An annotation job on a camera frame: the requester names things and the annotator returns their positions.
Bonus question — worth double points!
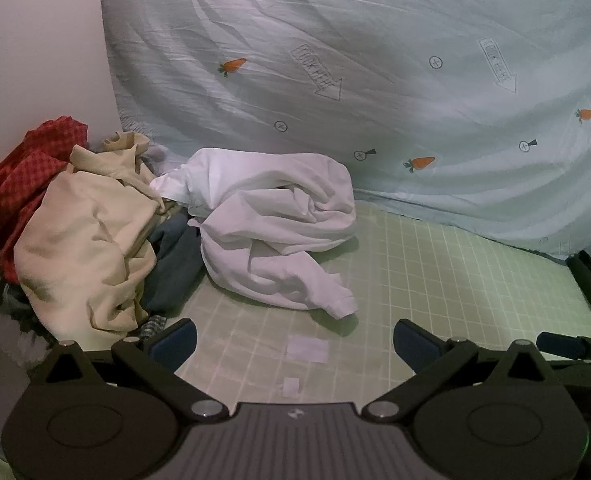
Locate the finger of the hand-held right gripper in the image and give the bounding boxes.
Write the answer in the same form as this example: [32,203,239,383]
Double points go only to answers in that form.
[535,331,591,363]

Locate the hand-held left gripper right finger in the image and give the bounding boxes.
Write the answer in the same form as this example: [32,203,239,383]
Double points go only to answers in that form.
[361,318,551,422]

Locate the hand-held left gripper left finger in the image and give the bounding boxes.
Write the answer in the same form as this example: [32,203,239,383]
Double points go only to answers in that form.
[38,318,228,422]

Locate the white pants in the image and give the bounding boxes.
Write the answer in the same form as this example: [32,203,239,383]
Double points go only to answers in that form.
[149,147,359,321]

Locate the plaid garment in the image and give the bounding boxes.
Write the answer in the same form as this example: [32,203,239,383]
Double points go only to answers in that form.
[139,315,170,345]

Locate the green grid mat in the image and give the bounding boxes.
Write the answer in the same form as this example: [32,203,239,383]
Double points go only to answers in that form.
[0,200,591,411]

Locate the blue-grey garment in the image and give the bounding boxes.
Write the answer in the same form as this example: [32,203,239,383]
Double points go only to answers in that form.
[140,210,207,318]

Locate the large white tape patch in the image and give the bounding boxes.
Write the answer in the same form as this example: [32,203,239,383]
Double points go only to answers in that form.
[288,338,329,364]

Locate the beige garment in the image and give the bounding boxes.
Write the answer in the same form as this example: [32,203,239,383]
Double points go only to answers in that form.
[12,130,168,338]

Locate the pale grey cloth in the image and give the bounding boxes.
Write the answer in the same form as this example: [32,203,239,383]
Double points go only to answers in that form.
[142,141,186,177]

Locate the red checked garment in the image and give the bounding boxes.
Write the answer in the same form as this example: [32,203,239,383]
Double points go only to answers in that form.
[0,116,88,283]

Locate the light blue carrot-print quilt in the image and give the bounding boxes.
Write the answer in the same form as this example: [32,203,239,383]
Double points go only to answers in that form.
[0,0,591,263]

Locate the white panel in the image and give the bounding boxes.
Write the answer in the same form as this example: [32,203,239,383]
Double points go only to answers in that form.
[0,0,124,173]

